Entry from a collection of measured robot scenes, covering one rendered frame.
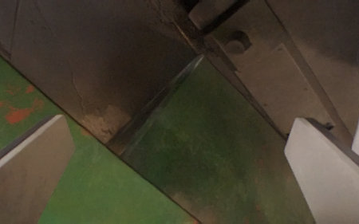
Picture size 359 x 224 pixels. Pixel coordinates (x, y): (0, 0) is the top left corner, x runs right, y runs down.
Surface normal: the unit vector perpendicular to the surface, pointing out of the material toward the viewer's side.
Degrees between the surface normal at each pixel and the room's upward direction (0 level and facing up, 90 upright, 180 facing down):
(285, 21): 0
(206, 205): 90
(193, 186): 90
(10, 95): 90
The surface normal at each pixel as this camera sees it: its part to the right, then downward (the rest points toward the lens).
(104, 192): 0.55, -0.39
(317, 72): -0.42, 0.63
